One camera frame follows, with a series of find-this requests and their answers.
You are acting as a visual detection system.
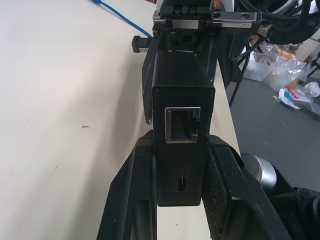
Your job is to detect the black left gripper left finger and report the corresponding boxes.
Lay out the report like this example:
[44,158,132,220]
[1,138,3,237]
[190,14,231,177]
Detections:
[96,129,158,240]

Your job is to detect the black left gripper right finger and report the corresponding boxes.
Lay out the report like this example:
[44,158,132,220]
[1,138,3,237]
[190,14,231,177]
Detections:
[201,133,293,240]

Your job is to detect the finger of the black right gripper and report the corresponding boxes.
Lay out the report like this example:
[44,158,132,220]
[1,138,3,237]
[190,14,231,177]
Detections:
[141,29,161,125]
[202,27,222,84]

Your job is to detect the colourful crumpled wrapper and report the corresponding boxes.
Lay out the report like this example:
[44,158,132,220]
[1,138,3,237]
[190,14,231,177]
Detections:
[272,87,312,110]

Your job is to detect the black robot body housing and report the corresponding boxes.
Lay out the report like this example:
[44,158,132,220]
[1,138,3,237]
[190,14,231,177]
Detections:
[267,163,320,240]

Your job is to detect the blue Ethernet cable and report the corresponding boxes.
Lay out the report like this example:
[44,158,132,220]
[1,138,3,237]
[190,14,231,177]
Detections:
[90,0,154,39]

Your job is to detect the silver robot body joint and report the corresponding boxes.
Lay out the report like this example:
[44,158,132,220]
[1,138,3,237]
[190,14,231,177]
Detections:
[240,153,278,194]

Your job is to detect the crumpled clear plastic bag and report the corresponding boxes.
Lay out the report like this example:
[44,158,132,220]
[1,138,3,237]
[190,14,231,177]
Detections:
[259,42,311,92]

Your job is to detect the black metal stand legs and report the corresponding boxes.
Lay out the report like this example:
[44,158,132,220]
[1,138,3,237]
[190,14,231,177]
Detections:
[219,31,266,107]

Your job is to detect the small black end block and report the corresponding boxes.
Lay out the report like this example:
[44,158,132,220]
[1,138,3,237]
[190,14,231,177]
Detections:
[131,35,152,54]

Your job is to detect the clear plastic container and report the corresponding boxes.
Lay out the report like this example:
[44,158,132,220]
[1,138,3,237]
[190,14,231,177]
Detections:
[243,58,273,82]

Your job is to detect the small black box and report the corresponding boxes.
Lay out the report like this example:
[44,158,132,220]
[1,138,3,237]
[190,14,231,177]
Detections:
[151,50,216,208]

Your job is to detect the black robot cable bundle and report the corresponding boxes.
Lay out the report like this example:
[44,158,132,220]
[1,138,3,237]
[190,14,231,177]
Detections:
[234,0,320,46]

